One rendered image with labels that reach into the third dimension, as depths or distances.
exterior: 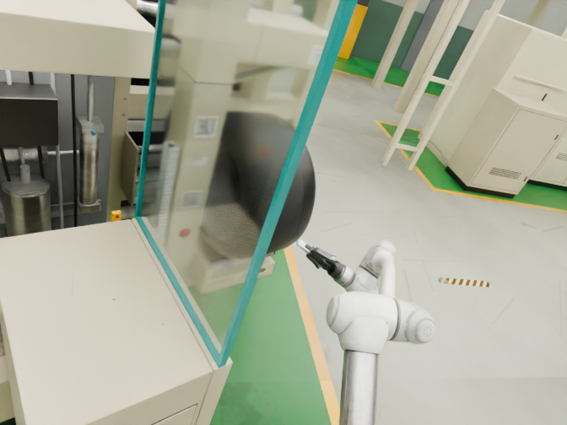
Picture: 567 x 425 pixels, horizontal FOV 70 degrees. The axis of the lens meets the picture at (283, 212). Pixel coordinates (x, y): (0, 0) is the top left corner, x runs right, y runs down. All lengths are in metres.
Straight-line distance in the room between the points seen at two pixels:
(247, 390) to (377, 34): 10.06
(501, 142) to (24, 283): 5.40
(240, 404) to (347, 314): 1.32
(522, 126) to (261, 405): 4.62
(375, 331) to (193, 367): 0.54
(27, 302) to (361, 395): 0.87
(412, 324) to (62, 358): 0.89
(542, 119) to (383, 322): 4.97
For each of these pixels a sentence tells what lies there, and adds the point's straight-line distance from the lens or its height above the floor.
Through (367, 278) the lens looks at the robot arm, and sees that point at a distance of 1.83.
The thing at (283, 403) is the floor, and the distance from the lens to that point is 2.50.
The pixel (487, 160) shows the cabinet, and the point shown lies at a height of 0.49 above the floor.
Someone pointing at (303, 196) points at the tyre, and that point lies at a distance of 1.51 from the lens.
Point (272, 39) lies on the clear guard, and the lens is 0.66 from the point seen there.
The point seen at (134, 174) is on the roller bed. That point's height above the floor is 1.08.
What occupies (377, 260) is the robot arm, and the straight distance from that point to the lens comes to 1.79.
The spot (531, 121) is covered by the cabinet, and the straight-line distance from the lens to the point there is 5.90.
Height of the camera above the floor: 2.08
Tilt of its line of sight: 33 degrees down
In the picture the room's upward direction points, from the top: 20 degrees clockwise
